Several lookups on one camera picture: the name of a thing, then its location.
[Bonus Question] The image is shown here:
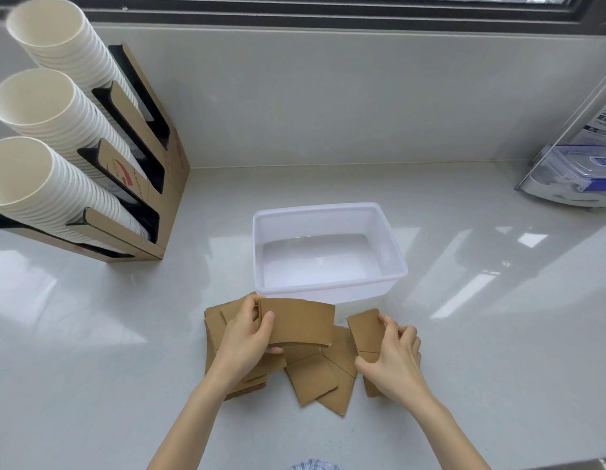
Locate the person's right hand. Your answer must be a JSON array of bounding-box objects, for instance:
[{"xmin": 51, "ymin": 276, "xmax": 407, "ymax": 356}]
[{"xmin": 354, "ymin": 314, "xmax": 435, "ymax": 410}]

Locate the translucent white plastic bin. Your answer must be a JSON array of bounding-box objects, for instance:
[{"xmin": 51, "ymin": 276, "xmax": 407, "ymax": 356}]
[{"xmin": 252, "ymin": 202, "xmax": 409, "ymax": 305}]

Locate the person's left forearm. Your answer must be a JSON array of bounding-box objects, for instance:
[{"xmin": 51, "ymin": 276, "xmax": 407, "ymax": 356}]
[{"xmin": 146, "ymin": 368, "xmax": 236, "ymax": 470}]

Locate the person's right forearm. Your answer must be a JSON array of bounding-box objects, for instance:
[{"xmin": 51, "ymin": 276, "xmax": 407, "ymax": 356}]
[{"xmin": 394, "ymin": 390, "xmax": 490, "ymax": 470}]

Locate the brown cardboard cup dispenser rack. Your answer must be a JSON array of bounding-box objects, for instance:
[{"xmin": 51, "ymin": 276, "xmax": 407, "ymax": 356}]
[{"xmin": 0, "ymin": 42, "xmax": 191, "ymax": 264}]

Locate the blue plaid clothing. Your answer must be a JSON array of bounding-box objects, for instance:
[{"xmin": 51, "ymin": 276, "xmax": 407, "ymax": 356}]
[{"xmin": 287, "ymin": 458, "xmax": 341, "ymax": 470}]

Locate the white appliance base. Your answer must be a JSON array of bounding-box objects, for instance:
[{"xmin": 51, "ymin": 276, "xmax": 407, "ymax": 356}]
[{"xmin": 520, "ymin": 172, "xmax": 606, "ymax": 210}]

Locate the pile of brown cardboard sleeves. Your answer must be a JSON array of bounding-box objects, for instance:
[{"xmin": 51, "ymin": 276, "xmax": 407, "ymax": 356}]
[{"xmin": 203, "ymin": 291, "xmax": 385, "ymax": 417}]

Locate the narrow brown cardboard cup sleeve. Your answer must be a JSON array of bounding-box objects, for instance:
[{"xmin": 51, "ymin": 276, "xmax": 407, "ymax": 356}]
[{"xmin": 346, "ymin": 309, "xmax": 387, "ymax": 354}]

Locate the person's left hand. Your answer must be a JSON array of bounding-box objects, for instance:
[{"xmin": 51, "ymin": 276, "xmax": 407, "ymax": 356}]
[{"xmin": 216, "ymin": 294, "xmax": 287, "ymax": 387}]

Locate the stack of white paper cups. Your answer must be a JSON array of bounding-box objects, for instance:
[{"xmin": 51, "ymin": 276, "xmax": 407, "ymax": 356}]
[
  {"xmin": 0, "ymin": 136, "xmax": 153, "ymax": 241},
  {"xmin": 0, "ymin": 68, "xmax": 148, "ymax": 180},
  {"xmin": 6, "ymin": 0, "xmax": 143, "ymax": 114}
]

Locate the clear container with blue lid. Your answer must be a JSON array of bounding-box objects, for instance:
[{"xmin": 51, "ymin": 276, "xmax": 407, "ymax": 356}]
[{"xmin": 534, "ymin": 142, "xmax": 606, "ymax": 193}]

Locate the wide brown cardboard cup sleeve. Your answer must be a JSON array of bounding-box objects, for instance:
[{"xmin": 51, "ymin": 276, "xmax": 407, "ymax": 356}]
[{"xmin": 259, "ymin": 298, "xmax": 336, "ymax": 348}]

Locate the clear acrylic panel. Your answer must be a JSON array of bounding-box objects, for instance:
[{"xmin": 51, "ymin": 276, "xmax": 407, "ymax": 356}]
[{"xmin": 514, "ymin": 63, "xmax": 606, "ymax": 192}]

